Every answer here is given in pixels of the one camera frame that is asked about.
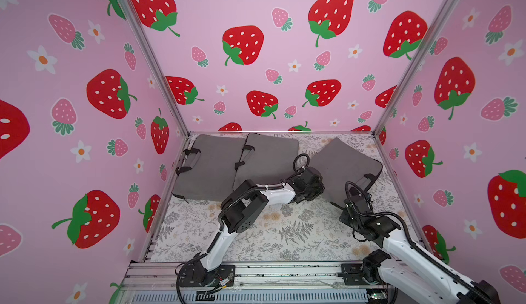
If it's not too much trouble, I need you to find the grey laptop bag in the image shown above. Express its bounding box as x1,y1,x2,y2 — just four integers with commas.
233,133,299,190
172,135,245,201
310,138,383,208

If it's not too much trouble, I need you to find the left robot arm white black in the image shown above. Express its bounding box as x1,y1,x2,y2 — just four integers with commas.
175,153,325,303

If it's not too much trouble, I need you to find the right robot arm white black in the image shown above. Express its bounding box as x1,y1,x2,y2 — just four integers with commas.
340,181,500,303

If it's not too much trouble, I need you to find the floral patterned table mat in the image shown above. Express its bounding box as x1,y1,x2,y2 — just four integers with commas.
147,133,424,262

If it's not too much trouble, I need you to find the white ribbed vent strip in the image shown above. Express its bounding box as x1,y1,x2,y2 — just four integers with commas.
131,289,368,304

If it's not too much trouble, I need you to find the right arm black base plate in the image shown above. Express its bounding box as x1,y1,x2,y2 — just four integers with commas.
337,263,379,286

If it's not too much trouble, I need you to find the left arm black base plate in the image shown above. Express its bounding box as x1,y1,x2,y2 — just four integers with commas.
177,264,236,288

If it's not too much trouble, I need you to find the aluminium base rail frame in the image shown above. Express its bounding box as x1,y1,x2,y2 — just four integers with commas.
111,261,406,303

